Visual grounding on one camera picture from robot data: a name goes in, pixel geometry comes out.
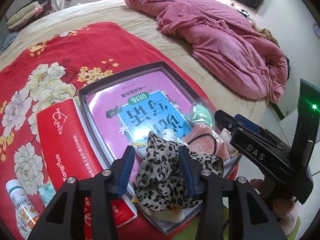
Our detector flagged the green floral tissue pack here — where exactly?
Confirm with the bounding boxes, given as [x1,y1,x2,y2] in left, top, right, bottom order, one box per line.
[37,182,56,207]

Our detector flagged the green item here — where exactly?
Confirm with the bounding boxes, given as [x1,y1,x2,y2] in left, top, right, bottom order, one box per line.
[188,103,216,129]

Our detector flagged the leopard print cloth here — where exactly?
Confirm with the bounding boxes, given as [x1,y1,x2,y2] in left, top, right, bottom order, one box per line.
[132,132,225,212]

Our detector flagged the small white tissue pack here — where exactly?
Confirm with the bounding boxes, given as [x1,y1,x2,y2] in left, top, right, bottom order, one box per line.
[159,128,178,142]

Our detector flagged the plush bear pink dress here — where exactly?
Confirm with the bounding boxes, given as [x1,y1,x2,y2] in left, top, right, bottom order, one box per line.
[220,128,238,158]

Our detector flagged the plush bear purple dress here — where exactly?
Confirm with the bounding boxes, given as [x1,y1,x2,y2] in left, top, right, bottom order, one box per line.
[152,209,185,223]

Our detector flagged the person's left hand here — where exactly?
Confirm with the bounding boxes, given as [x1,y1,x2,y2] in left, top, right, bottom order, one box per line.
[249,178,299,235]

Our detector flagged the white supplement bottle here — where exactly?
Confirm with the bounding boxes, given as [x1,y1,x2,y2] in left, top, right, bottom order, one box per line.
[5,179,40,239]

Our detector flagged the white cabinet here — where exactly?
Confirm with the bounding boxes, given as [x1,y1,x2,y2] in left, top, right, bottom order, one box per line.
[279,109,298,146]

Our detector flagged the red tissue pack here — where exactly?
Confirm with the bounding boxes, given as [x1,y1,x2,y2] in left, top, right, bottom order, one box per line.
[36,99,136,239]

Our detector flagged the pink quilted duvet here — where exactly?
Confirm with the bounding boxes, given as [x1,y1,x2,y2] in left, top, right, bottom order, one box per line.
[124,0,287,103]

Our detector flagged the dark shallow box tray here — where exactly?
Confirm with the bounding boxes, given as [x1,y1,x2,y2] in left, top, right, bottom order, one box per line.
[78,61,242,235]

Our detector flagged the brown clothes pile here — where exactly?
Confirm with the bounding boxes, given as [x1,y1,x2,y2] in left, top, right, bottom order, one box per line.
[255,28,280,47]

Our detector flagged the pink book in tray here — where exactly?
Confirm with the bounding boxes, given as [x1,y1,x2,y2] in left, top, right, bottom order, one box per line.
[79,66,200,168]

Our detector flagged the red floral blanket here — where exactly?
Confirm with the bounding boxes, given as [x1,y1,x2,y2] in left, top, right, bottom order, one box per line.
[0,22,238,240]

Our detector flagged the blue patterned pillow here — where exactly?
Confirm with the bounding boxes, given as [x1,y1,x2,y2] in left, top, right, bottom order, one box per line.
[0,32,18,55]

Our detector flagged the folded blankets stack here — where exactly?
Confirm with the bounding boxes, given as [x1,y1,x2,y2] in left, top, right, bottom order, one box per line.
[5,0,53,33]

